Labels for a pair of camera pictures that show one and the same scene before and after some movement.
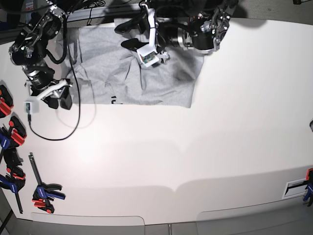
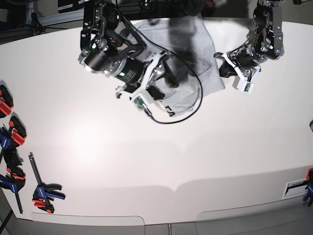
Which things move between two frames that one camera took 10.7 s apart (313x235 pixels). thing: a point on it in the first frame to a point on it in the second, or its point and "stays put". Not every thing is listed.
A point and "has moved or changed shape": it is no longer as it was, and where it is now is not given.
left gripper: [65, 103] to [171, 79]
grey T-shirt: [105, 71] has moved or changed shape
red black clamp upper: [6, 102] stays put
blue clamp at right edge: [309, 193] stays put
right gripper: [134, 43] to [226, 69]
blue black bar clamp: [45, 192] stays put
